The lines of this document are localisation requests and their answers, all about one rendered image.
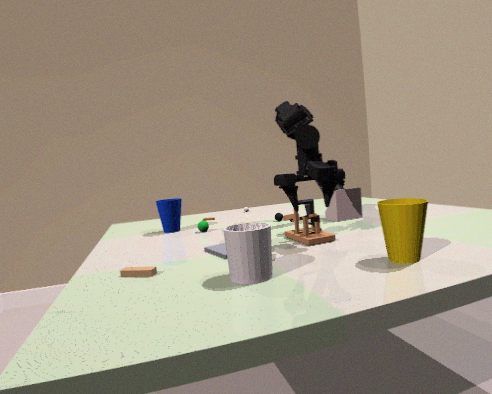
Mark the yellow tapered cup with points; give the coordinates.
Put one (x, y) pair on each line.
(403, 222)

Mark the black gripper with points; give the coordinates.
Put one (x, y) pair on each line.
(287, 181)

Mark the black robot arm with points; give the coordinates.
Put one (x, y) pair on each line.
(292, 120)

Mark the tan rectangular block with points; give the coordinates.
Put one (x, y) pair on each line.
(138, 271)

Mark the green ball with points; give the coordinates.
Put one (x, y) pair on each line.
(203, 226)

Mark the grey cup with white rim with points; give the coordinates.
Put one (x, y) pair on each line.
(249, 252)

